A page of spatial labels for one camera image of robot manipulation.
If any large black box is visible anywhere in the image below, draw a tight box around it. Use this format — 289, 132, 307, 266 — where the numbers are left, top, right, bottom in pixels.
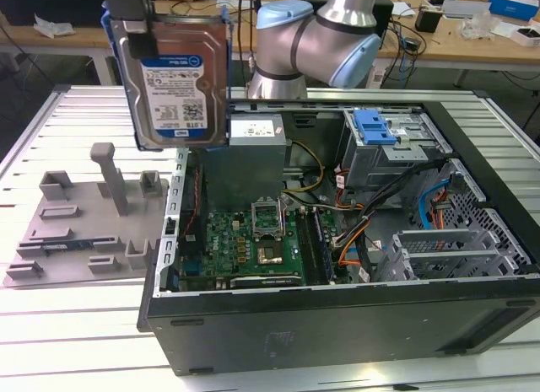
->
0, 0, 106, 30

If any green motherboard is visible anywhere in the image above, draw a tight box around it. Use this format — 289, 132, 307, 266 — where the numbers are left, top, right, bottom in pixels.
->
179, 206, 338, 290

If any thin orange wire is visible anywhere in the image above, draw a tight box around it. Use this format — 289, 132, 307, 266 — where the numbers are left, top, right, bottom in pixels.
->
337, 223, 368, 267

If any long wooden workbench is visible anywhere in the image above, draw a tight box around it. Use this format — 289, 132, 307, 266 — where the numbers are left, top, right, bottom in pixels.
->
0, 0, 540, 89

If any thin metal locking lever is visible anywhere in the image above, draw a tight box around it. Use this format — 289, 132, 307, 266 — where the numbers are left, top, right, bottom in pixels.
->
279, 196, 292, 241

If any installed RAM stick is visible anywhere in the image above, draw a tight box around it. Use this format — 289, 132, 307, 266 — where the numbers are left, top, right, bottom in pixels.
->
310, 209, 338, 283

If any black RAM slot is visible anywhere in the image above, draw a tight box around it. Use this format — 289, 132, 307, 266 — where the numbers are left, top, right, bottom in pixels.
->
294, 208, 322, 286

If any black camera cable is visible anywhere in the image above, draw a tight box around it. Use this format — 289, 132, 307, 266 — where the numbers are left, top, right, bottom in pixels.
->
235, 0, 259, 72

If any grey power supply unit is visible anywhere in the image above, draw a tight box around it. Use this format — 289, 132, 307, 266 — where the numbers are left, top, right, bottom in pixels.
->
189, 113, 292, 212

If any orange red power wire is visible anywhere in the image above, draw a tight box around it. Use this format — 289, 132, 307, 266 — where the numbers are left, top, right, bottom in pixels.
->
432, 189, 453, 231

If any black open PC case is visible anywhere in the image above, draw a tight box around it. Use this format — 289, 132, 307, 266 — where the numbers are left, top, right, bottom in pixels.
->
137, 97, 540, 377

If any metal socket cover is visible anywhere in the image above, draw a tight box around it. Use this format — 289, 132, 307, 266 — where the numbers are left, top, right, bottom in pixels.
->
251, 196, 284, 241

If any mixed colour wire bundle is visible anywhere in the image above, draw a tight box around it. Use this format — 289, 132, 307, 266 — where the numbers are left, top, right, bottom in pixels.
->
286, 192, 365, 211

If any crumpled white plastic bag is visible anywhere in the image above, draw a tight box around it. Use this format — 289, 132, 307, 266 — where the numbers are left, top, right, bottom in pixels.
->
32, 13, 76, 40

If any grey parts rack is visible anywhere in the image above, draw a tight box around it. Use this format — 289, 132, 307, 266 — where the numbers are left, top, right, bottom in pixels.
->
2, 142, 170, 290

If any black graphics card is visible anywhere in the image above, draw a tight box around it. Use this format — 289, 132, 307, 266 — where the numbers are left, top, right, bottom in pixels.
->
229, 275, 304, 288

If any RAM stick on rack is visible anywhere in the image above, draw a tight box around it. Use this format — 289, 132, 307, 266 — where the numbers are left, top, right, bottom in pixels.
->
41, 239, 94, 252

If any crumpled clear plastic wrap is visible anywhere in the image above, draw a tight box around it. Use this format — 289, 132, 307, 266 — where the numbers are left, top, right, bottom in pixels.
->
459, 12, 507, 41

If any yellow black wire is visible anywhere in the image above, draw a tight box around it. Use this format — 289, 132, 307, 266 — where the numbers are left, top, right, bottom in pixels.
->
282, 141, 326, 195

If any flat grey box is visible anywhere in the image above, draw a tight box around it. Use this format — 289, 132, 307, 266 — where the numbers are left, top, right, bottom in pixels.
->
440, 0, 493, 20

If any small black cube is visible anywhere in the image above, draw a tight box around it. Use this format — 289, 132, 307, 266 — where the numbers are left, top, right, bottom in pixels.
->
415, 8, 443, 34

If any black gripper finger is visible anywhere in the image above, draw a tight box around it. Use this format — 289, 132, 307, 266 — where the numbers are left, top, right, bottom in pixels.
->
126, 0, 159, 60

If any blue plastic cage latch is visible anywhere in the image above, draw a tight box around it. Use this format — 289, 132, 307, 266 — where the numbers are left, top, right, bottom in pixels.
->
353, 108, 397, 147

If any grey metal disk bay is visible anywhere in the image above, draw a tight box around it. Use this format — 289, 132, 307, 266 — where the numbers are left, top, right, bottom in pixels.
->
375, 229, 531, 283

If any CPU socket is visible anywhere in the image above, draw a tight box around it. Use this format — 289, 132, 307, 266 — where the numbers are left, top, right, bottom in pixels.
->
256, 239, 284, 269

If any blue cardboard box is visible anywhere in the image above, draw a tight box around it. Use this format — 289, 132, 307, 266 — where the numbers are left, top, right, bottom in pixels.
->
488, 0, 540, 22

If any white box with phone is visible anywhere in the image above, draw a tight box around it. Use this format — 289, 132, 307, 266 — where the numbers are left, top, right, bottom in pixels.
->
509, 23, 540, 48

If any blue data wire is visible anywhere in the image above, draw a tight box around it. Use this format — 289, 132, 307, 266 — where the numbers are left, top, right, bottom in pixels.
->
417, 185, 455, 231

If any hard disk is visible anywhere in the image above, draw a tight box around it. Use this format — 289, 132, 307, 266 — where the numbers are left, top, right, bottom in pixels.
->
100, 6, 232, 152

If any white paper sheet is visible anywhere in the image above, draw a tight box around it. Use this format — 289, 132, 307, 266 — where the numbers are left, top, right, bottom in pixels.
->
390, 2, 417, 18

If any thick black cable bundle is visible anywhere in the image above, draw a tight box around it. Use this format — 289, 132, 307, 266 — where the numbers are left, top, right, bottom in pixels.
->
354, 159, 448, 283

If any grey metal drive cage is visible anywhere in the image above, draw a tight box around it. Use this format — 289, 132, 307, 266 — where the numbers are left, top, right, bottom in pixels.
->
339, 109, 451, 199

